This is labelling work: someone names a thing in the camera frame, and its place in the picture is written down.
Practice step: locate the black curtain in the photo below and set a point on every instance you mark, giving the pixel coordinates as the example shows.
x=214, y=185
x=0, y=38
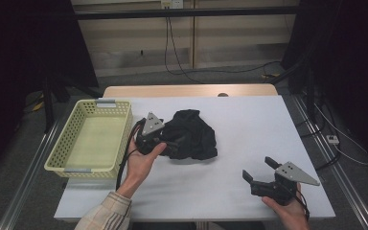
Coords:
x=28, y=48
x=348, y=64

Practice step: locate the person's right hand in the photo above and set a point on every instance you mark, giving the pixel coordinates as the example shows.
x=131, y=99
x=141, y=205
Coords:
x=290, y=217

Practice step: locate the black horizontal metal bar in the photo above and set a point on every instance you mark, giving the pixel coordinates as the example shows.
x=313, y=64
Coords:
x=188, y=12

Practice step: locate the black metal stand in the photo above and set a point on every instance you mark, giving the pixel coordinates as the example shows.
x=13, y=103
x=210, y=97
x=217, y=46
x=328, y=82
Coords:
x=48, y=105

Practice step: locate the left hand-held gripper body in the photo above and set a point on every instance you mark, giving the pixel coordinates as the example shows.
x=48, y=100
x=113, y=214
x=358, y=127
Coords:
x=152, y=124

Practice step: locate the white power strip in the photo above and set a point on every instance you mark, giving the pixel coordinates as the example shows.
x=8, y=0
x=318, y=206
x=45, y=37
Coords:
x=332, y=139

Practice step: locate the pale yellow plastic basket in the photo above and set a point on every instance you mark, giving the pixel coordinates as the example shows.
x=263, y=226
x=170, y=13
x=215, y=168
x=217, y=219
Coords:
x=92, y=143

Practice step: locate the white wall socket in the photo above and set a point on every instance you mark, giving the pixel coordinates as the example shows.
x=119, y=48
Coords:
x=172, y=4

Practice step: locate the person's left hand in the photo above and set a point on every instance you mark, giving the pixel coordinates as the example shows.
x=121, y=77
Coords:
x=140, y=169

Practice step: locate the black cloth garment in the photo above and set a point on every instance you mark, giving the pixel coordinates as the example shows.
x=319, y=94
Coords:
x=191, y=134

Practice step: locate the aluminium floor rail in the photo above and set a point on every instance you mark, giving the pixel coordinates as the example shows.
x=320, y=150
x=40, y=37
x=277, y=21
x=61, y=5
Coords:
x=341, y=179
x=28, y=179

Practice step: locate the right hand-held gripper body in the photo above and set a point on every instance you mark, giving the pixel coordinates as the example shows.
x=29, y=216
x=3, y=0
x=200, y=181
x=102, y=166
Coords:
x=289, y=174

